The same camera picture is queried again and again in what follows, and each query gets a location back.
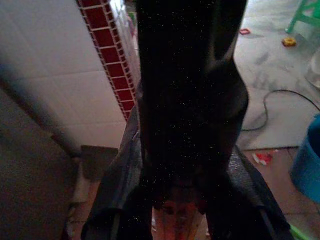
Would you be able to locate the green plastic stool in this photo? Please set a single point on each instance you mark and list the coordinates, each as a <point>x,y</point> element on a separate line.
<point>293,23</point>

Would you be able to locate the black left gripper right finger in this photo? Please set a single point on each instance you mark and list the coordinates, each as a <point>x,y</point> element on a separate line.
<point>245,212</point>

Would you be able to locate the grey floor mat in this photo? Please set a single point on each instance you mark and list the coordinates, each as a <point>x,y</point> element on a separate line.
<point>280,70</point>

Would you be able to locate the blue plastic bucket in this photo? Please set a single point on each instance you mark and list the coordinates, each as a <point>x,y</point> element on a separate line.
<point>308,162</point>

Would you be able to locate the small red toy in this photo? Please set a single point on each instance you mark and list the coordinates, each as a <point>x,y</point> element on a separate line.
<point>245,32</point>

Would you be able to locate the stainless steel fridge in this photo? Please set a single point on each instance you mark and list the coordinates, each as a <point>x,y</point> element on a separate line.
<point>32,162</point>

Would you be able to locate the small yellow toy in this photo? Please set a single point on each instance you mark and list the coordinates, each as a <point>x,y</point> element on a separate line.
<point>289,42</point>

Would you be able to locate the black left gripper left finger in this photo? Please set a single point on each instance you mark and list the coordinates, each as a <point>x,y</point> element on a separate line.
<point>120,205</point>

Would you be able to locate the white plastic basin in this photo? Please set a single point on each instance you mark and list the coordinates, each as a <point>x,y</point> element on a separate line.
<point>315,67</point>

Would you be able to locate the red snack wrapper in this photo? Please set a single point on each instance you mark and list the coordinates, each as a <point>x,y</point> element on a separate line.
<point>262,157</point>

